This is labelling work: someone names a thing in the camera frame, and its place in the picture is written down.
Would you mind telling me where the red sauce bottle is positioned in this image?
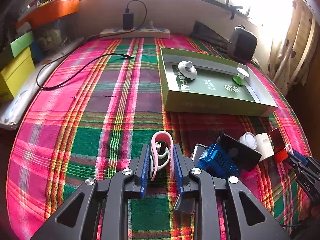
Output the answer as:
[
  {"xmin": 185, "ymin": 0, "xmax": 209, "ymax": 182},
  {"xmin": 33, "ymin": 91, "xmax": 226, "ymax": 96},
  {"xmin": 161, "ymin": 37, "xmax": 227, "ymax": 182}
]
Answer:
[{"xmin": 270, "ymin": 128, "xmax": 288, "ymax": 164}]

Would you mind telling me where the pink white clip holder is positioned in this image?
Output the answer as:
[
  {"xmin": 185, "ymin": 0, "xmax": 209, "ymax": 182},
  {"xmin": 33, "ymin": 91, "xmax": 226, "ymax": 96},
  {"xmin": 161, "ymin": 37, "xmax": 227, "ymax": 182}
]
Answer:
[{"xmin": 149, "ymin": 131, "xmax": 174, "ymax": 181}]

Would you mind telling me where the blue digital clock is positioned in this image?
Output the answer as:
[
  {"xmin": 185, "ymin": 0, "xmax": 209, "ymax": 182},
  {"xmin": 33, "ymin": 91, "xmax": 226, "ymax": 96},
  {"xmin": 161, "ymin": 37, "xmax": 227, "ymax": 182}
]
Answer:
[{"xmin": 196, "ymin": 142, "xmax": 240, "ymax": 179}]

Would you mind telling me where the black rectangular box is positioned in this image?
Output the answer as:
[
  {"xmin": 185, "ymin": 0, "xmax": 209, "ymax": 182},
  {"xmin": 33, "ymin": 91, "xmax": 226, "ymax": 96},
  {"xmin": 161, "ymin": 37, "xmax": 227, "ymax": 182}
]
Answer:
[{"xmin": 218, "ymin": 133, "xmax": 262, "ymax": 172}]

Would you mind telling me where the clear round plastic container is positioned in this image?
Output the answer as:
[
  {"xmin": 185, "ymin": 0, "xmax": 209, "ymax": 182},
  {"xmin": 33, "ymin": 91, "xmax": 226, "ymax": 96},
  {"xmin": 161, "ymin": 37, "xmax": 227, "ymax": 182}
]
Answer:
[{"xmin": 239, "ymin": 132, "xmax": 258, "ymax": 150}]

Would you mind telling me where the black knife sheath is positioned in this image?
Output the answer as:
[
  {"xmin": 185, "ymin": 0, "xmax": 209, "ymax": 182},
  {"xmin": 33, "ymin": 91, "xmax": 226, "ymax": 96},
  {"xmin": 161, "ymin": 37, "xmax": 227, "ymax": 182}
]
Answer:
[{"xmin": 172, "ymin": 195, "xmax": 195, "ymax": 215}]

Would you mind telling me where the green shallow cardboard box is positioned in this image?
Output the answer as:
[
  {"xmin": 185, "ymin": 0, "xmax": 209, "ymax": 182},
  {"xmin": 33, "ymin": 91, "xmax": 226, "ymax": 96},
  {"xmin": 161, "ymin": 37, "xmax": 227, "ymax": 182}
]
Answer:
[{"xmin": 159, "ymin": 48, "xmax": 278, "ymax": 116}]

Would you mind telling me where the plaid pink green tablecloth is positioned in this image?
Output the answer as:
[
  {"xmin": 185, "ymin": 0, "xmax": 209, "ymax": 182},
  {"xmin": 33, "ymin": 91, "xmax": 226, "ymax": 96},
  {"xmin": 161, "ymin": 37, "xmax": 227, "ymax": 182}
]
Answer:
[{"xmin": 6, "ymin": 35, "xmax": 311, "ymax": 239}]

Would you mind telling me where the white round panda toy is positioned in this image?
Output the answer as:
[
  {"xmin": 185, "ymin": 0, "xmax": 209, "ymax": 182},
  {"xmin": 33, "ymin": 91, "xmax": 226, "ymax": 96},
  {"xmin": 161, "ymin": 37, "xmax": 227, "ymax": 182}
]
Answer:
[{"xmin": 178, "ymin": 61, "xmax": 197, "ymax": 80}]

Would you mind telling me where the green white thread spool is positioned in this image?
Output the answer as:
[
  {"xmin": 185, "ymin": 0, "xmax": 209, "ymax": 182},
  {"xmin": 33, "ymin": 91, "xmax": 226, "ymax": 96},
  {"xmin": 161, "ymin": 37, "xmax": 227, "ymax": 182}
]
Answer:
[{"xmin": 232, "ymin": 67, "xmax": 249, "ymax": 86}]

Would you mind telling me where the cream dotted curtain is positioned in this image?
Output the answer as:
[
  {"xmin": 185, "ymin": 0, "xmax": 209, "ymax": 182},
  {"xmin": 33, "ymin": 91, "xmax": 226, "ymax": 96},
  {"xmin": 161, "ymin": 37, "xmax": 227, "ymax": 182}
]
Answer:
[{"xmin": 268, "ymin": 0, "xmax": 319, "ymax": 96}]

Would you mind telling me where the grey portable speaker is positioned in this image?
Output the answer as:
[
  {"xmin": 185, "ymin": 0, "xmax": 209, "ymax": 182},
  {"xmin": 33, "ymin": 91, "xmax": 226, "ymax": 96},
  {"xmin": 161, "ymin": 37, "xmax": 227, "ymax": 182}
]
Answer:
[{"xmin": 227, "ymin": 25, "xmax": 258, "ymax": 63}]

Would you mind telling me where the white power strip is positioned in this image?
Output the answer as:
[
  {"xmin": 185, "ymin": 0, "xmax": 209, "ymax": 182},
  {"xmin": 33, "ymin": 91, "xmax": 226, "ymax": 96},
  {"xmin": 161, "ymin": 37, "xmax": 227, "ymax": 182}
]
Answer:
[{"xmin": 99, "ymin": 28, "xmax": 171, "ymax": 38}]

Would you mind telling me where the black charger adapter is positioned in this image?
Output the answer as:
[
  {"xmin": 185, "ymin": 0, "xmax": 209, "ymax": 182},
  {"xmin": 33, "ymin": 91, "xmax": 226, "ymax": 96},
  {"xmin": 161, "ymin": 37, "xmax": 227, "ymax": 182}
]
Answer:
[{"xmin": 123, "ymin": 12, "xmax": 134, "ymax": 30}]

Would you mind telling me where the yellow green storage box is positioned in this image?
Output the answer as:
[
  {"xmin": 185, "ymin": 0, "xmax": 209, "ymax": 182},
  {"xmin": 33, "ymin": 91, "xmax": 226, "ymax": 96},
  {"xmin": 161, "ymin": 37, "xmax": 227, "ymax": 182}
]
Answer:
[{"xmin": 1, "ymin": 31, "xmax": 35, "ymax": 101}]

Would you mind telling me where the orange plastic tray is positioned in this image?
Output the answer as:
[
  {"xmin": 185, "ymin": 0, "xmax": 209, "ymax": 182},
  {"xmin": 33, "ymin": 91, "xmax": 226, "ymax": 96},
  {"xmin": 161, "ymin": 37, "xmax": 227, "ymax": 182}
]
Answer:
[{"xmin": 16, "ymin": 0, "xmax": 80, "ymax": 29}]

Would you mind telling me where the black usb cable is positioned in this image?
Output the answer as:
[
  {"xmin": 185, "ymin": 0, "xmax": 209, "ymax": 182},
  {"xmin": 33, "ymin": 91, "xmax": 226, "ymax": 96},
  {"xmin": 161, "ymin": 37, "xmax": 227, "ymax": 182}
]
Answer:
[{"xmin": 36, "ymin": 53, "xmax": 135, "ymax": 91}]

